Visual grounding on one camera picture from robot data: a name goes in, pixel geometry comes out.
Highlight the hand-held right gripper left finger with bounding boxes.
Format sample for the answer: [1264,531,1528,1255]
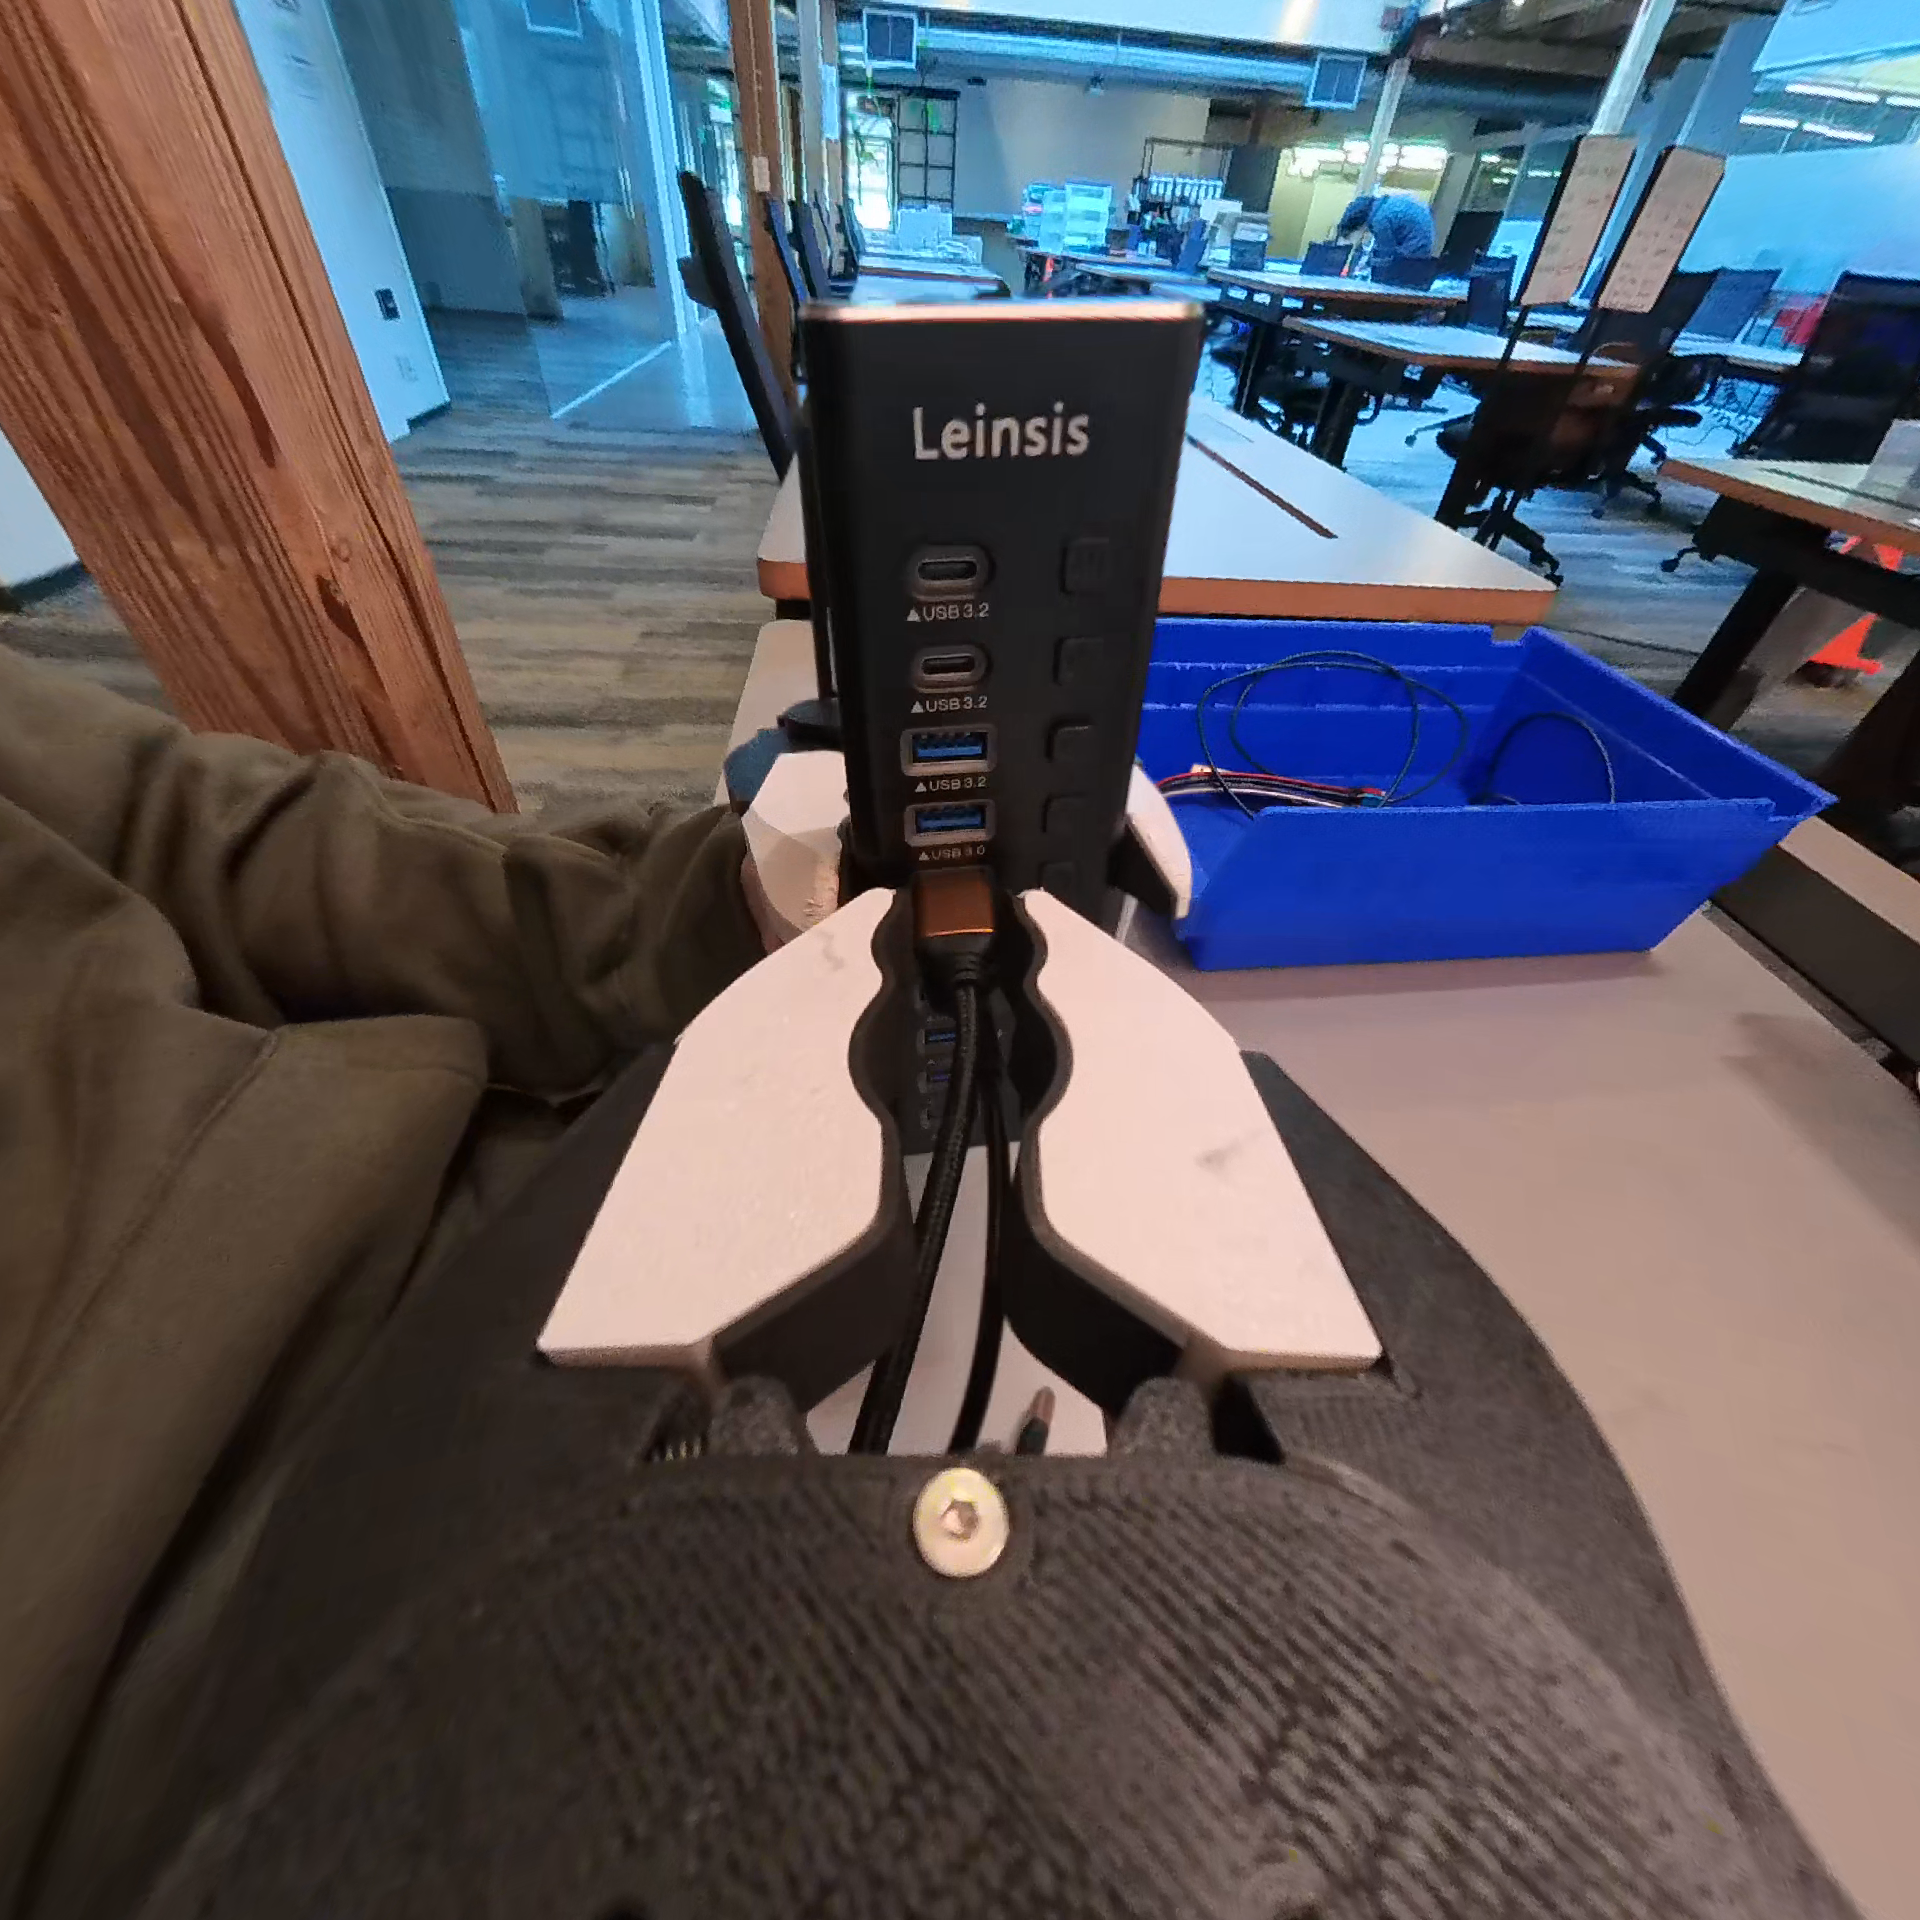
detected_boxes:
[538,884,921,1383]

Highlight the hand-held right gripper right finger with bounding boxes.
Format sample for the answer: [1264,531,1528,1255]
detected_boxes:
[1008,884,1385,1383]

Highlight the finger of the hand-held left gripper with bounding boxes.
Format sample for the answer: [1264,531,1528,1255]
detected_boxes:
[1112,767,1200,922]
[738,750,870,954]

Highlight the black usb cable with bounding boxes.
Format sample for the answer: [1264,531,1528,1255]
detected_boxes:
[848,879,1059,1462]

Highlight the black usb hub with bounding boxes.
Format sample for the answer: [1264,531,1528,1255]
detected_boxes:
[796,298,1207,1156]

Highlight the white desk with wooden edge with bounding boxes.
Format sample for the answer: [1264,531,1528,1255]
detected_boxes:
[756,399,1559,628]

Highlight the grey desk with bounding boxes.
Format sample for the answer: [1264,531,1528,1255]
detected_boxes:
[719,615,1920,1920]

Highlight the wooden top desk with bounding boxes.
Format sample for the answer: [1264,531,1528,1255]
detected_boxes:
[1657,451,1920,841]
[1283,316,1638,466]

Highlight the blue plastic bin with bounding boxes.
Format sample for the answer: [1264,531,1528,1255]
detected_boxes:
[1131,615,1835,974]

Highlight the black chair back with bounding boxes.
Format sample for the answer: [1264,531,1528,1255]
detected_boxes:
[674,169,798,480]

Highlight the black office chair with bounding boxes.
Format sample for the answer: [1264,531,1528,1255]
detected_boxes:
[1431,352,1654,587]

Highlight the wooden pillar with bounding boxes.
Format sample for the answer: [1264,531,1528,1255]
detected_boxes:
[0,0,519,817]

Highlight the paper board on stand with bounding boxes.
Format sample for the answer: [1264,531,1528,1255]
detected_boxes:
[1520,135,1641,310]
[1593,145,1728,314]

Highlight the multicoloured wire bundle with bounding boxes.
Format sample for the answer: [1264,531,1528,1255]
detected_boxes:
[1161,767,1391,811]

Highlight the thin black wire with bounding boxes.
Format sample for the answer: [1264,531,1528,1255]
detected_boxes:
[1196,649,1618,819]

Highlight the slim wooden post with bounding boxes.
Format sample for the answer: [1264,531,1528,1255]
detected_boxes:
[730,0,801,401]

